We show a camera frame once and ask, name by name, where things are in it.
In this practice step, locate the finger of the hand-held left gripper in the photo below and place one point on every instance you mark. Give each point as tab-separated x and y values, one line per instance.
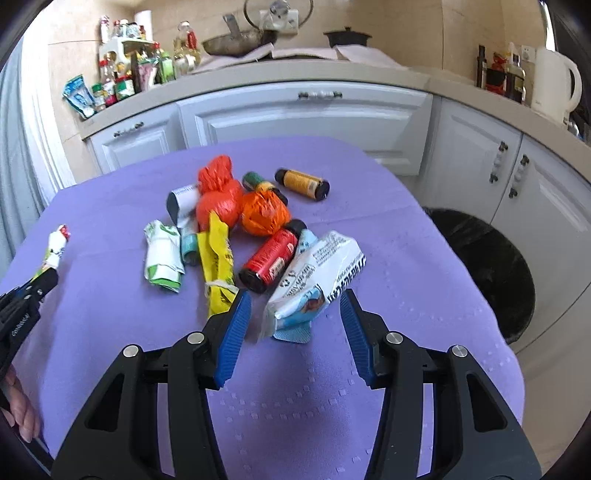
44	279
11	292

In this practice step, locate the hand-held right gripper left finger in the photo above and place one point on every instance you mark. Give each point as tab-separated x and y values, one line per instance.
233	341

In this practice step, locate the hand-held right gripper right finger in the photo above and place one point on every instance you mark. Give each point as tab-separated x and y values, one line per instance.
355	337

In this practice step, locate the white red wrapper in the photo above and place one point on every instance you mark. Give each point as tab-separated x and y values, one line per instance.
55	247

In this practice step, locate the white blue plastic packet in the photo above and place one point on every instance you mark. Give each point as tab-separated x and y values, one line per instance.
314	277

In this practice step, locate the yellow wrapper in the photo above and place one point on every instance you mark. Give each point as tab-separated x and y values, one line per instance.
217	263

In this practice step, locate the red label dark bottle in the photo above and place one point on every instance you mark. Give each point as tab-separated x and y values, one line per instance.
270	261

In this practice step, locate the small teal tube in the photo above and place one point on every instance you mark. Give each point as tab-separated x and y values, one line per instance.
188	249

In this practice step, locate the green white crushed carton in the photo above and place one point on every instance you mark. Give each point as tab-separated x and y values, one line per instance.
161	251

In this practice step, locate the orange plastic bag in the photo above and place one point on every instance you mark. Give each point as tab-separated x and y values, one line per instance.
263	214

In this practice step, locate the black trash bin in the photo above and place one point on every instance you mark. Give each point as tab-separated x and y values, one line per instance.
485	277

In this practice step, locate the white grey tube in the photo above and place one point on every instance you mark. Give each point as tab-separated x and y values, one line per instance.
182	196

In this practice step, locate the person's left hand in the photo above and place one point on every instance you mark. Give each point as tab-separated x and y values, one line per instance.
21	410

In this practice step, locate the purple tablecloth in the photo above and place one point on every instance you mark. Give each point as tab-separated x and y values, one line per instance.
115	207

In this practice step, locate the white curtain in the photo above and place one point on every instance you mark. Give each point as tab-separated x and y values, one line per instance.
23	161

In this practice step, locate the red plastic bag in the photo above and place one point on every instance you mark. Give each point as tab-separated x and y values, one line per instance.
217	203

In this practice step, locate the green label brown bottle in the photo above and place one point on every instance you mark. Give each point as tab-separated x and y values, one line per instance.
254	181

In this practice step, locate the yellow label brown bottle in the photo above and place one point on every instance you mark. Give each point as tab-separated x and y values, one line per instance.
300	182

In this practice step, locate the cluster of condiment bottles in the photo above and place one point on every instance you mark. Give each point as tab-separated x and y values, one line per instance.
122	85

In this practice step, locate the white kitchen cabinet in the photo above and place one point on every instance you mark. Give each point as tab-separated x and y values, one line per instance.
277	120

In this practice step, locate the white spice rack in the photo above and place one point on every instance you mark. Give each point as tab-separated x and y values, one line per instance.
124	46

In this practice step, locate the clear cooking oil bottle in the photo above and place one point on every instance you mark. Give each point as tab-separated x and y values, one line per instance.
187	48

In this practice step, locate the paper towel roll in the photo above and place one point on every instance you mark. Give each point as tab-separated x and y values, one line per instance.
144	25

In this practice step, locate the pale stove cover cloth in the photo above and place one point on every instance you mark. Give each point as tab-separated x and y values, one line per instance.
351	54

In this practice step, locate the dark slim bottle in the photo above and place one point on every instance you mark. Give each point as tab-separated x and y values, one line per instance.
481	69

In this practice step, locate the metal frying pan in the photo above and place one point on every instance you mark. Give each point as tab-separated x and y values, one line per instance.
231	45

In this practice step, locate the black cooking pot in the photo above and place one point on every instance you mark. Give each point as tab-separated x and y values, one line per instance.
346	38

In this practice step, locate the dark sauce bottle white cap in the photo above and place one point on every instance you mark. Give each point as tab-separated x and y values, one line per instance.
515	78

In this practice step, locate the white electric kettle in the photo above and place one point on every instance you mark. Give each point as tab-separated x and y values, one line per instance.
551	83

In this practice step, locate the glass pan lid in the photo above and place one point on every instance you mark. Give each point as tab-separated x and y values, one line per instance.
304	14

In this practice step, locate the white double wall socket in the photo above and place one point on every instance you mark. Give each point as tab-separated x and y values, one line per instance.
288	23

